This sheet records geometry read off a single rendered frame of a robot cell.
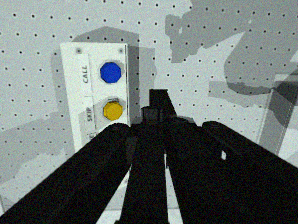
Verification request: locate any white button panel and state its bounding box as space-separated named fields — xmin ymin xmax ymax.
xmin=60 ymin=42 xmax=130 ymax=153

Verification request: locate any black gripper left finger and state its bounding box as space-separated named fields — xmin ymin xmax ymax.
xmin=0 ymin=89 xmax=170 ymax=224

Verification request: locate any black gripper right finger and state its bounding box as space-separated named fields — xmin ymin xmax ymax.
xmin=158 ymin=89 xmax=298 ymax=224

